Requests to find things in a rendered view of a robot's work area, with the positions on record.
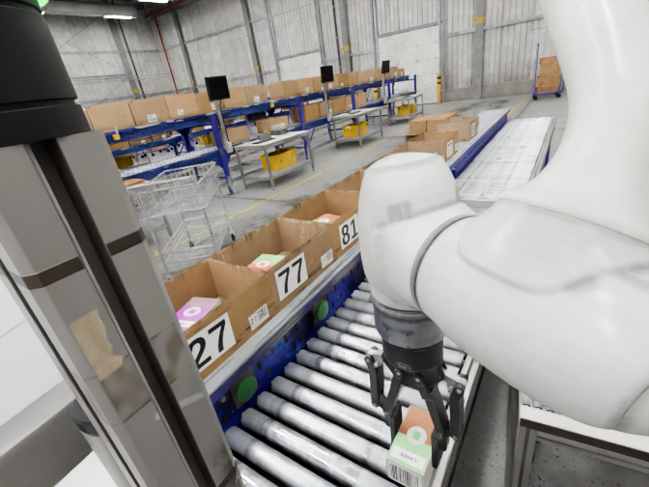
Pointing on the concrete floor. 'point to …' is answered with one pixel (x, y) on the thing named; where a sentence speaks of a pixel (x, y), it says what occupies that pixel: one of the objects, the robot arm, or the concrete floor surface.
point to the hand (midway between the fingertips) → (416, 436)
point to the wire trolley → (185, 210)
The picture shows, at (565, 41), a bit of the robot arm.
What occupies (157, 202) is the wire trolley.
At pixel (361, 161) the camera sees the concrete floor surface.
